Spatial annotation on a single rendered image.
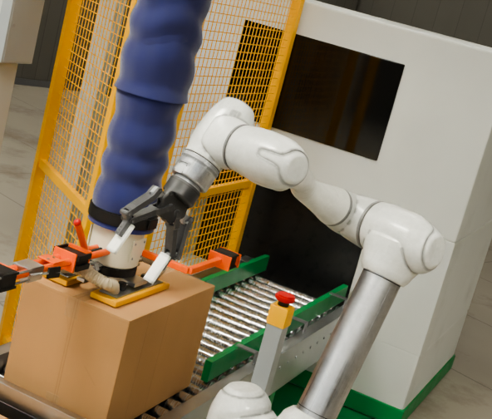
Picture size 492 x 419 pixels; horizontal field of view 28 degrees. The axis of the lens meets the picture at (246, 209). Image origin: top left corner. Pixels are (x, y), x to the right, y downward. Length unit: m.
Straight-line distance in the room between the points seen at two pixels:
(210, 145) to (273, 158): 0.17
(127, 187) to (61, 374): 0.63
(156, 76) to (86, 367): 0.93
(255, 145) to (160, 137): 1.14
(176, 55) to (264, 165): 1.13
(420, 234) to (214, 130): 0.60
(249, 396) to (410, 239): 0.56
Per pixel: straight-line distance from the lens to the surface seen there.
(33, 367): 3.29
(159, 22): 3.03
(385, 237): 2.41
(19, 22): 4.01
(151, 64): 3.05
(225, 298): 4.78
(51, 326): 3.22
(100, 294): 3.15
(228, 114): 2.10
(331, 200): 2.42
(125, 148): 3.11
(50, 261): 2.96
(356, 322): 2.41
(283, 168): 1.96
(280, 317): 3.36
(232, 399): 2.51
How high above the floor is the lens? 2.04
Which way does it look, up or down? 13 degrees down
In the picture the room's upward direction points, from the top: 15 degrees clockwise
